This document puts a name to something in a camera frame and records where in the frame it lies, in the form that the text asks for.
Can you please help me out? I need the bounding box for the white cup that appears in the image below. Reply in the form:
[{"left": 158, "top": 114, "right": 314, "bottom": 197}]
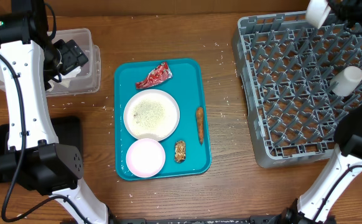
[{"left": 330, "top": 66, "right": 362, "bottom": 96}]

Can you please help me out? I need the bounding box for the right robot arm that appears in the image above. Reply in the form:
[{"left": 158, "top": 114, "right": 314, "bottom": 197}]
[{"left": 269, "top": 0, "right": 362, "bottom": 223}]

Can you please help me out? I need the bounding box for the white bowl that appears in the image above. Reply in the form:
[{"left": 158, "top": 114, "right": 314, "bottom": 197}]
[{"left": 305, "top": 0, "right": 331, "bottom": 29}]

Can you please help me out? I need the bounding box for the clear plastic bin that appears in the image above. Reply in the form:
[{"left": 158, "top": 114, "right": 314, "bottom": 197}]
[{"left": 0, "top": 28, "right": 101, "bottom": 98}]

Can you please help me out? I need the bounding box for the brown granola bar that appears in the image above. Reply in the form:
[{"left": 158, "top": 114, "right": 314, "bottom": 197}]
[{"left": 175, "top": 141, "right": 186, "bottom": 163}]

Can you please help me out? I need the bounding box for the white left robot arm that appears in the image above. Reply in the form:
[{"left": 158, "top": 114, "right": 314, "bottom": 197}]
[{"left": 0, "top": 1, "right": 116, "bottom": 223}]

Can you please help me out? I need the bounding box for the white napkin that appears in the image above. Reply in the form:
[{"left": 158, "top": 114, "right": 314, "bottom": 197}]
[{"left": 48, "top": 67, "right": 81, "bottom": 91}]

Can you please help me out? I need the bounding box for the black tray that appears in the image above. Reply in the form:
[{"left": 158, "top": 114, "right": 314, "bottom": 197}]
[{"left": 0, "top": 116, "right": 83, "bottom": 183}]

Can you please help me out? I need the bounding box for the gray dishwasher rack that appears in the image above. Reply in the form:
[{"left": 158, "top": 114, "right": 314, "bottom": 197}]
[{"left": 232, "top": 11, "right": 362, "bottom": 168}]

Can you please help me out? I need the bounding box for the orange carrot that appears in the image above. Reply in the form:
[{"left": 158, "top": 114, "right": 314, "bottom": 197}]
[{"left": 196, "top": 107, "right": 204, "bottom": 145}]

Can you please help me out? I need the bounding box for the teal plastic tray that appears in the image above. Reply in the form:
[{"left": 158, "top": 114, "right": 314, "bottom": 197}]
[{"left": 113, "top": 58, "right": 211, "bottom": 181}]

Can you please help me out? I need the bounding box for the red snack wrapper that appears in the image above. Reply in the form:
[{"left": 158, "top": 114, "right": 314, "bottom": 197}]
[{"left": 136, "top": 62, "right": 173, "bottom": 90}]

